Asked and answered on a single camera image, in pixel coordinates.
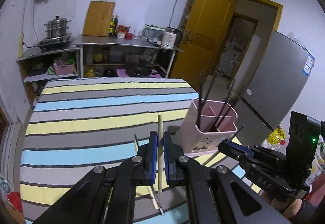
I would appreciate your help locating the clear storage container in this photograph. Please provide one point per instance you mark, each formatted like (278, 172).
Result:
(153, 34)

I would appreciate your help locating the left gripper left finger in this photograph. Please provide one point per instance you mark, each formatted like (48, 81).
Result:
(148, 152)

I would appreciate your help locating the grey refrigerator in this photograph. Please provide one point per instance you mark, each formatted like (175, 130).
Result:
(273, 89)

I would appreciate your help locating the striped tablecloth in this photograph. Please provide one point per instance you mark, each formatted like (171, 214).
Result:
(78, 124)

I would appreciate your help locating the pink plastic utensil holder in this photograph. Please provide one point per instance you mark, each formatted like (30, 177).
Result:
(206, 139)

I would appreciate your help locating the metal kitchen shelf table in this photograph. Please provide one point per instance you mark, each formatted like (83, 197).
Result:
(128, 53)

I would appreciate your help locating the dark oil bottle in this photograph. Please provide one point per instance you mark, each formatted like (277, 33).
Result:
(115, 26)

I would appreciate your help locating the red lidded jar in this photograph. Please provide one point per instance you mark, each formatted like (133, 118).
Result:
(121, 32)

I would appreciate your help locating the black induction cooker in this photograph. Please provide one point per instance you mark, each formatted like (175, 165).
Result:
(57, 42)

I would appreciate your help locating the pink storage basket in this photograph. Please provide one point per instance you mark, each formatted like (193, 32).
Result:
(63, 69)

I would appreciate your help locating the white electric kettle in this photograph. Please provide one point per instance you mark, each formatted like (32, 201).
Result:
(171, 37)

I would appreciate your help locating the stainless steel steamer pot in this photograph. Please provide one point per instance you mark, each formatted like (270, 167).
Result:
(56, 28)

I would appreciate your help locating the yellow wooden door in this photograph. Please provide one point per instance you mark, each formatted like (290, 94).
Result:
(203, 36)

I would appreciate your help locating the black chopstick on table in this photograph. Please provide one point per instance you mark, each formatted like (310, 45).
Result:
(235, 134)

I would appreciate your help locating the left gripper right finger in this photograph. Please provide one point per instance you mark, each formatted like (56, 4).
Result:
(174, 174)

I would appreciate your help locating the low wooden side shelf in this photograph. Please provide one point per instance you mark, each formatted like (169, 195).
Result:
(36, 67)

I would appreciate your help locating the wooden cutting board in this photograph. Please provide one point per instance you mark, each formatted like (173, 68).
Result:
(98, 18)

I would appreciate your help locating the person's right hand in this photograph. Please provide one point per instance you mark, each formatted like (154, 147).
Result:
(289, 208)

